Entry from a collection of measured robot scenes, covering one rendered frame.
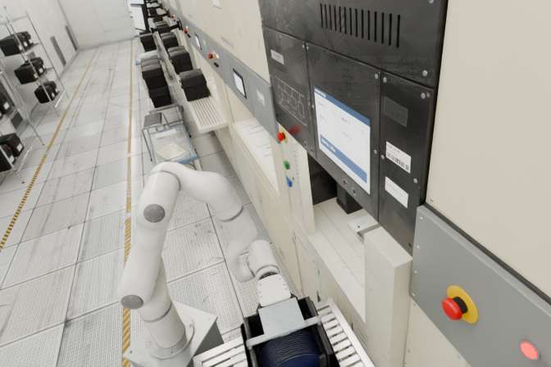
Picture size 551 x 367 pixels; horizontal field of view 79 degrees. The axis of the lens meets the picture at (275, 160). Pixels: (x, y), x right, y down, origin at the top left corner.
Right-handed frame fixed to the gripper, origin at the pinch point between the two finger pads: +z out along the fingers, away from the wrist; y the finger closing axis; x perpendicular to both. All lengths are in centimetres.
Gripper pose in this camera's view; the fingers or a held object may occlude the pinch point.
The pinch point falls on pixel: (281, 319)
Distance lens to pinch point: 112.1
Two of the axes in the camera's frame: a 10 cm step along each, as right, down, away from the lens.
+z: 2.6, 4.8, -8.4
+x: -1.4, -8.4, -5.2
